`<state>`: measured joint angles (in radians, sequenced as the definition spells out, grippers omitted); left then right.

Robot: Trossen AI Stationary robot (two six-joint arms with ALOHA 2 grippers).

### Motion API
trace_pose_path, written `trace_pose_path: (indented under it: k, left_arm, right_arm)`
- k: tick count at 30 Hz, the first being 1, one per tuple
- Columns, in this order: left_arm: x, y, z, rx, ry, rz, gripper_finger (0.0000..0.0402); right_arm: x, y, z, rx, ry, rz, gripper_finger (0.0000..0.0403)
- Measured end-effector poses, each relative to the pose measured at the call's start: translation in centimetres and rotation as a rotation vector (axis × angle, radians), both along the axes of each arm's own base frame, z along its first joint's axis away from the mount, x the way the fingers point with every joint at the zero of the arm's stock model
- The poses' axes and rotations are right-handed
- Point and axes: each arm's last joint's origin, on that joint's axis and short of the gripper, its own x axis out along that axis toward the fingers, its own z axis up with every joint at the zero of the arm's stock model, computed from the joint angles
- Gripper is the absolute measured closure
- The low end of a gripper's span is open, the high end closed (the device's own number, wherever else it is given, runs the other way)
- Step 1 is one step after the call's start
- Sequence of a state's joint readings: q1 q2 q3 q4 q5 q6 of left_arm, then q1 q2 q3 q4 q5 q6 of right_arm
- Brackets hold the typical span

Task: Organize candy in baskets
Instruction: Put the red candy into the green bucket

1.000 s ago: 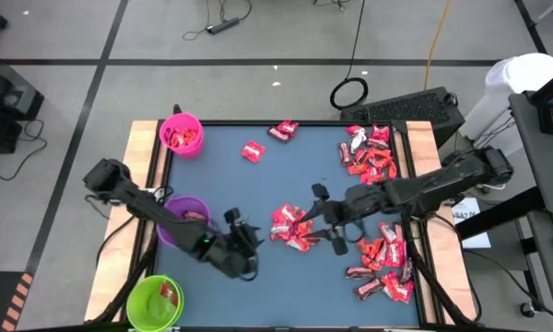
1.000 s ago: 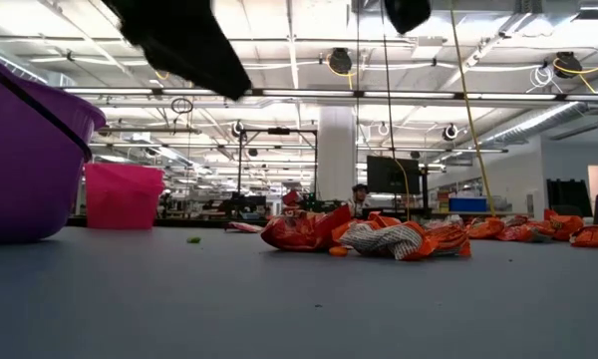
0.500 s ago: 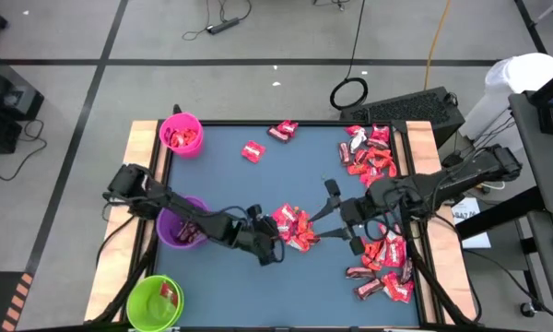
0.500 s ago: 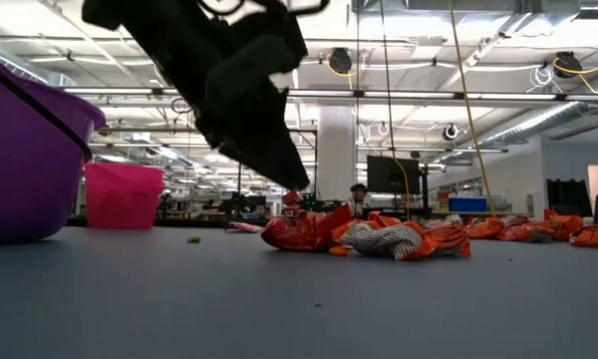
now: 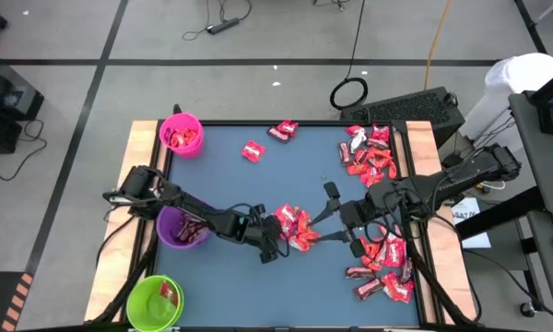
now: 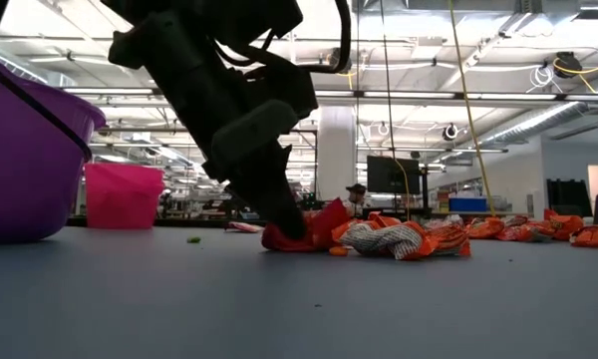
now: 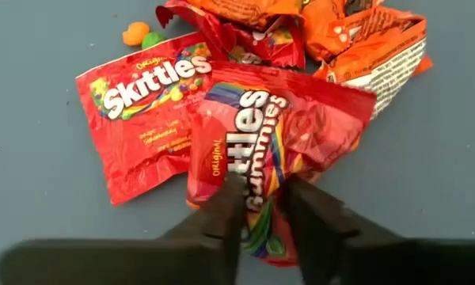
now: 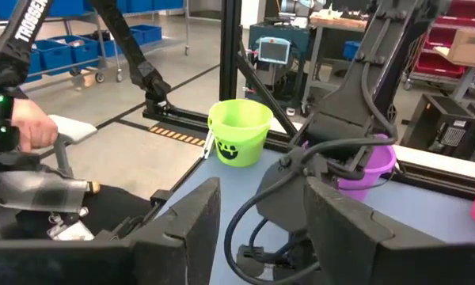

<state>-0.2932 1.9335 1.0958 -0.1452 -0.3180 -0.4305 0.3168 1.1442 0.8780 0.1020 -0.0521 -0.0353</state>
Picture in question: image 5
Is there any long yellow cable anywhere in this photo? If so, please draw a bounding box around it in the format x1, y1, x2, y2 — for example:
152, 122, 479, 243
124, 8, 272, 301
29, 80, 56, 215
422, 0, 453, 91

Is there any green plastic basket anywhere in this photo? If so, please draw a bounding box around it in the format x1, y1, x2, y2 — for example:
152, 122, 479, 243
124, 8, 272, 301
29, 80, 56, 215
125, 275, 185, 332

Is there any grey chair leg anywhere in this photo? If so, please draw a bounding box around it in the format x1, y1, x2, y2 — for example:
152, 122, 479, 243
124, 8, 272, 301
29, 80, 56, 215
532, 0, 553, 27

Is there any red square candy packet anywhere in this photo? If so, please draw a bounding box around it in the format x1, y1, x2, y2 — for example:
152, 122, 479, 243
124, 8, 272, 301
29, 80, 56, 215
240, 139, 267, 164

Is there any black desk crossbar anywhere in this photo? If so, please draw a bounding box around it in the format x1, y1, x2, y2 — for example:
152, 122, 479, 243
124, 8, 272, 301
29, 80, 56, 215
454, 185, 548, 242

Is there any black power strip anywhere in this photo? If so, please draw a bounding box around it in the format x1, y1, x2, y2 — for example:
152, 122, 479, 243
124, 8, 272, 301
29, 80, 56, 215
206, 17, 241, 36

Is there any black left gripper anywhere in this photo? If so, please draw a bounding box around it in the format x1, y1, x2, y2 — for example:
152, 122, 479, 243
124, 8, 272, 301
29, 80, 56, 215
239, 204, 285, 266

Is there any white silver candy packet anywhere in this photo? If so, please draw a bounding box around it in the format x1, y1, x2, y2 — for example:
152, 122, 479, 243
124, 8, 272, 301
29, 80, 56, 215
348, 128, 369, 154

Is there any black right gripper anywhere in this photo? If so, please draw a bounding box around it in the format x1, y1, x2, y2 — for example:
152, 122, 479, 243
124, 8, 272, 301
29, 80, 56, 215
311, 181, 386, 259

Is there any large red candy packet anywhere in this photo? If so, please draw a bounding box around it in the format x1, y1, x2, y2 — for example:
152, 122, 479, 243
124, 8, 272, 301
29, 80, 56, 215
383, 239, 407, 268
380, 270, 416, 304

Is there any thin black power cord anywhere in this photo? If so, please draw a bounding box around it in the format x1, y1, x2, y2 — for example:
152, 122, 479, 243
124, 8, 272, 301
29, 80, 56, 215
181, 0, 253, 42

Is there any white paper sheet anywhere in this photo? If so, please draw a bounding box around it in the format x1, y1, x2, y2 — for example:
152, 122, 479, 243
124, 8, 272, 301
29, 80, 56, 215
450, 196, 492, 251

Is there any black monitor pink screen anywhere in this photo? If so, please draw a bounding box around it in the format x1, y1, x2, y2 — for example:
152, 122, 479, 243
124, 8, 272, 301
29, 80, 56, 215
528, 64, 553, 138

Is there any wooden side board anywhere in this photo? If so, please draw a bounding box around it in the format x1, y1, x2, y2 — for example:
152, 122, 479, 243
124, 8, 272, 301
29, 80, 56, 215
405, 120, 479, 324
83, 120, 160, 323

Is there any black floor cable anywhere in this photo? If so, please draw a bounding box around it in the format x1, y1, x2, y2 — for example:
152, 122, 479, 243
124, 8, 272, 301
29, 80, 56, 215
0, 118, 49, 183

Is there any purple plastic basket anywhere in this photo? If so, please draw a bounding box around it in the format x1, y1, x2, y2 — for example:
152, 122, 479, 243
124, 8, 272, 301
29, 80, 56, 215
155, 205, 214, 251

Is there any black frame strut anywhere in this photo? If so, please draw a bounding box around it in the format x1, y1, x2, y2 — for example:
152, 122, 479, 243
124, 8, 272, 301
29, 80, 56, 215
90, 219, 160, 324
403, 219, 481, 326

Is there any black coiled cable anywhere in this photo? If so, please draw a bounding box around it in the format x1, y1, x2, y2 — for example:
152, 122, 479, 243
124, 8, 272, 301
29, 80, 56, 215
328, 0, 371, 112

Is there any grey desk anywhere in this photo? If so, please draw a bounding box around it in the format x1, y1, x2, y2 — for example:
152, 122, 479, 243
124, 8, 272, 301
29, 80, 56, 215
508, 90, 553, 326

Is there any white bagged bin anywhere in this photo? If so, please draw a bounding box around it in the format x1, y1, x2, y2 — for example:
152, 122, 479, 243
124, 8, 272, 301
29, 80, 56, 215
459, 52, 553, 156

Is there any small black mount bracket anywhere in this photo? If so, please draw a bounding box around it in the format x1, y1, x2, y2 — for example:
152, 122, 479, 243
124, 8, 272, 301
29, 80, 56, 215
102, 190, 131, 206

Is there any pink plastic basket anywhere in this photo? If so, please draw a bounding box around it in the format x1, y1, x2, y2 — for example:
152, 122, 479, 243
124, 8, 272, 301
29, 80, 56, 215
159, 112, 206, 160

